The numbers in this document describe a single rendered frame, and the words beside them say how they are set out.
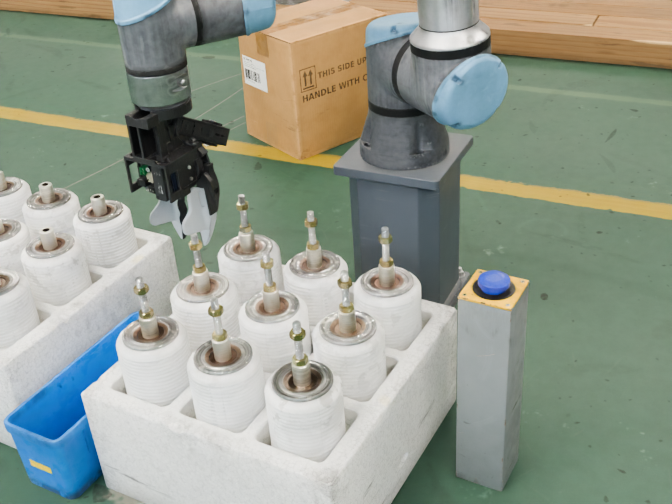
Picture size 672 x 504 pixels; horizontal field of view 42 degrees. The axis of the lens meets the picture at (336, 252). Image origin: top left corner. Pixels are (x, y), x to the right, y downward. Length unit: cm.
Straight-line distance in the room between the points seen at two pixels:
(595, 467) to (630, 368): 24
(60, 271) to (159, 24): 51
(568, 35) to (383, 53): 145
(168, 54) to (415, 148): 51
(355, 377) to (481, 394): 17
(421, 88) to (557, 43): 152
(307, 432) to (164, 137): 40
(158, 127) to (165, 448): 42
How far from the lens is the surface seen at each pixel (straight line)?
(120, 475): 133
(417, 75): 131
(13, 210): 167
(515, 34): 282
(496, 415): 120
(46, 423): 141
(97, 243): 151
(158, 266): 156
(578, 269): 176
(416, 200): 145
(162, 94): 110
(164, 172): 111
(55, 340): 141
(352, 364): 115
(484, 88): 130
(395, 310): 122
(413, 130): 143
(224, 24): 110
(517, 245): 182
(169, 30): 108
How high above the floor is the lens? 95
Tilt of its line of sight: 32 degrees down
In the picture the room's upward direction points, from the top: 4 degrees counter-clockwise
